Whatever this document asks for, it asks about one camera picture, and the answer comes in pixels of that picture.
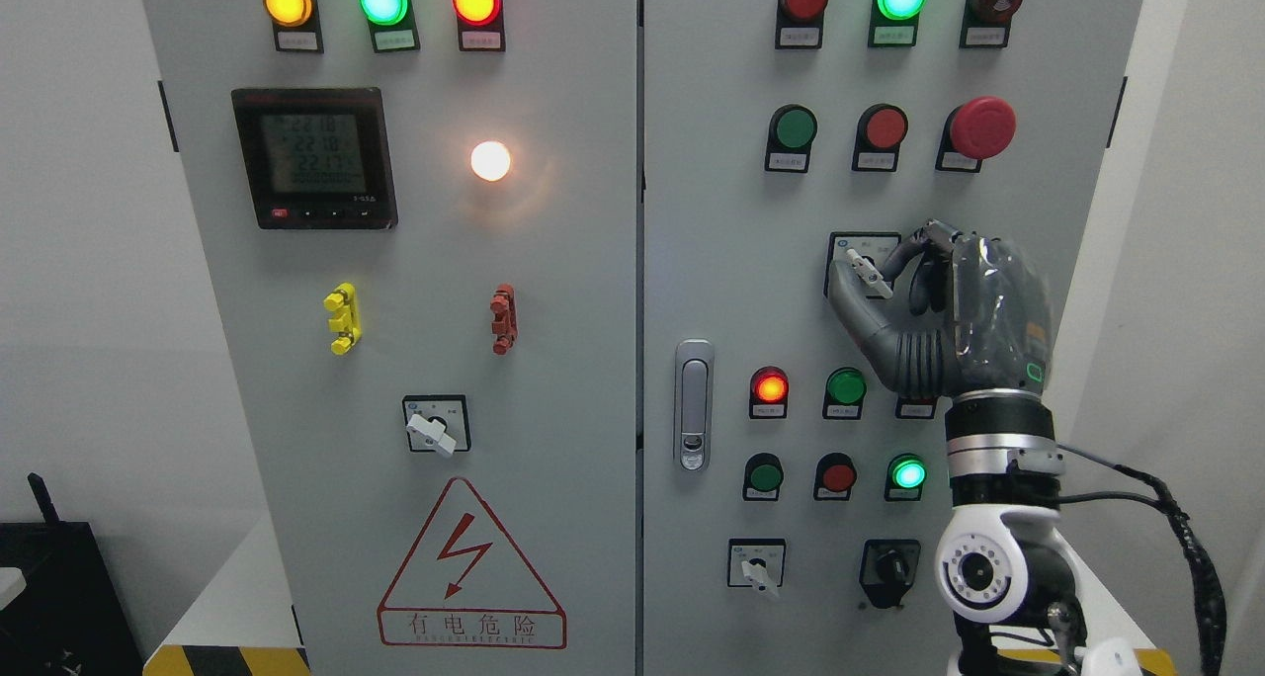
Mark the green indicator light top left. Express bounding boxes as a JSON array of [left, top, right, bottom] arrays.
[[358, 0, 420, 51]]

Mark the lit green indicator light lower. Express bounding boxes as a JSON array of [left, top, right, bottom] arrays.
[[883, 454, 927, 503]]

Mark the white glowing indicator light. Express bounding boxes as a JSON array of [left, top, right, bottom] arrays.
[[469, 139, 512, 184]]

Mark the gray rotary switch left door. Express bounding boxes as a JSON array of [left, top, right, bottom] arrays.
[[405, 413, 458, 457]]

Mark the dark red indicator light top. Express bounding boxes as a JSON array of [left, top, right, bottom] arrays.
[[774, 0, 829, 49]]

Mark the green indicator light middle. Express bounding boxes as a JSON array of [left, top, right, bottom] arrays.
[[822, 367, 868, 420]]

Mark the gray cabinet left door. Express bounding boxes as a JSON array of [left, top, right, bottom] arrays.
[[143, 0, 638, 675]]

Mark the red high voltage warning sticker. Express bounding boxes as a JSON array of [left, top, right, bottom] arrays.
[[377, 476, 565, 649]]

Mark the lit red indicator light middle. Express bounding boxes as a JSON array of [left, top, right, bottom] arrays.
[[748, 366, 791, 419]]

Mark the black rotary selector switch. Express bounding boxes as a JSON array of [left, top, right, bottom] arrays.
[[858, 541, 921, 609]]

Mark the green indicator light top right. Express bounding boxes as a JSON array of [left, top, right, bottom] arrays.
[[867, 0, 926, 48]]

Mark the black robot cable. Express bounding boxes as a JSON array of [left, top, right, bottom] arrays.
[[1052, 444, 1228, 676]]

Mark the gray cabinet door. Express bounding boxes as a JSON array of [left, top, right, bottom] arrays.
[[641, 0, 1144, 675], [143, 0, 638, 675]]

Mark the digital power meter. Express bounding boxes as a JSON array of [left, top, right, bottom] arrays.
[[231, 87, 398, 230]]

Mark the dark red buzzer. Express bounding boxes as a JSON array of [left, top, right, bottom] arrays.
[[959, 0, 1023, 49]]

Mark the green push button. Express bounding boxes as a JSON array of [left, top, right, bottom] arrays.
[[743, 454, 786, 501], [764, 104, 818, 173]]

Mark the green push button lower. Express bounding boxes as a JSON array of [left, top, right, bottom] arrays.
[[743, 454, 786, 501]]

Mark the red-orange indicator light top left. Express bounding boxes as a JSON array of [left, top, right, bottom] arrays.
[[452, 0, 506, 51]]

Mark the red push button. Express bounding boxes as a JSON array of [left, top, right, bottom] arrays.
[[812, 454, 858, 501], [851, 103, 910, 172]]

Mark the gray cabinet right door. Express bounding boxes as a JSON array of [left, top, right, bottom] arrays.
[[641, 0, 1144, 675]]

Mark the green push button upper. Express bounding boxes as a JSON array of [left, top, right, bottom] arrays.
[[764, 104, 818, 173]]

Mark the red push button upper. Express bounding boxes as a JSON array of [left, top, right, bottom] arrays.
[[851, 103, 910, 172]]

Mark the gray rotary switch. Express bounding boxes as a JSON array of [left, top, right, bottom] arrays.
[[846, 249, 893, 300], [740, 557, 779, 600]]

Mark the gray robotic right hand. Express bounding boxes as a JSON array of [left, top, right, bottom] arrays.
[[827, 219, 1052, 397]]

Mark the red push button lower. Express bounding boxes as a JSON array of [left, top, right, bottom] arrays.
[[812, 454, 858, 501]]

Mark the red emergency stop button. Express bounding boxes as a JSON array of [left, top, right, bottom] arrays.
[[935, 96, 1017, 173]]

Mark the silver door latch handle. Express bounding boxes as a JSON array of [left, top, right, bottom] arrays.
[[673, 339, 715, 470]]

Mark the yellow indicator light top left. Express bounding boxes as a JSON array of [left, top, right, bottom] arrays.
[[263, 0, 323, 53]]

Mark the black box lower left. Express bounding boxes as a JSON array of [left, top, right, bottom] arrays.
[[1, 473, 143, 675]]

